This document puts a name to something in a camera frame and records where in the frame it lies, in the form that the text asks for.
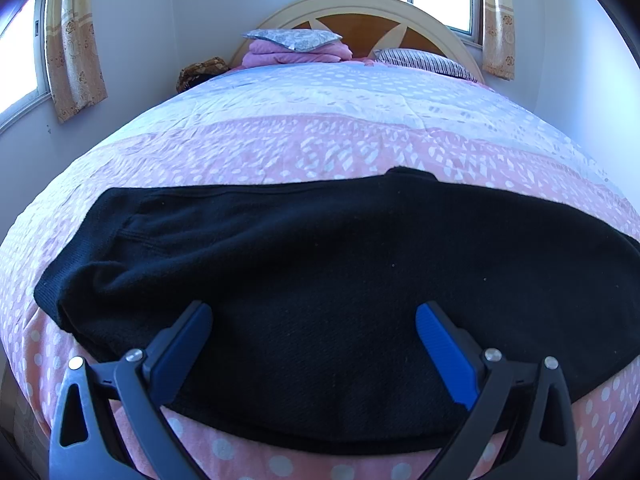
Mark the brown patterned bundle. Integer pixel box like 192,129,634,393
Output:
176,56,232,93

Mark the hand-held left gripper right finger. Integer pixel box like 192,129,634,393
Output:
416,302,576,480

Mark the striped pillow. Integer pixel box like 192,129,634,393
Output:
374,48,478,82

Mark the cream wooden headboard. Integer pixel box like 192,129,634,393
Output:
231,0,486,83

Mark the pink polka dot quilt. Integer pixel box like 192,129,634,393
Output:
0,57,640,480

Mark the floral pillow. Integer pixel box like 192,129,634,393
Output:
241,28,343,54

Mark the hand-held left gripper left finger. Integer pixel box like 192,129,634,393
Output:
48,301,213,480

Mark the yellow floral curtain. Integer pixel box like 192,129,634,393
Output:
480,0,516,81
45,0,108,123

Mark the black knit sweater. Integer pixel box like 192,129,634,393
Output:
34,166,640,456

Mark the folded pink blanket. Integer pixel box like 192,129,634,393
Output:
242,40,373,68

